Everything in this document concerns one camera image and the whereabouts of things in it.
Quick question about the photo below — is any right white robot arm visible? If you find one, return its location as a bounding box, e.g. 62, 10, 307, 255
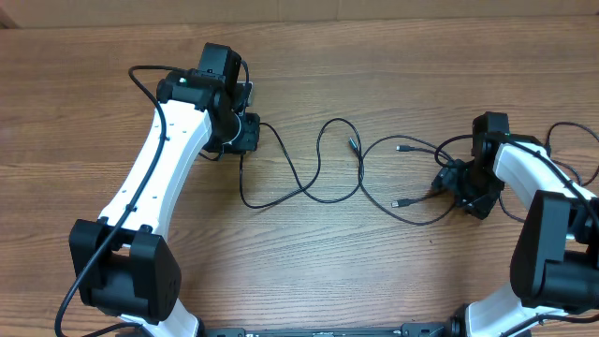
431, 111, 598, 336

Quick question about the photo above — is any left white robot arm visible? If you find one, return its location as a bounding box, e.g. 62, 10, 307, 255
54, 43, 260, 336

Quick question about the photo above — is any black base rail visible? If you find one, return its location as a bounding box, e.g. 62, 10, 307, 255
199, 322, 460, 337

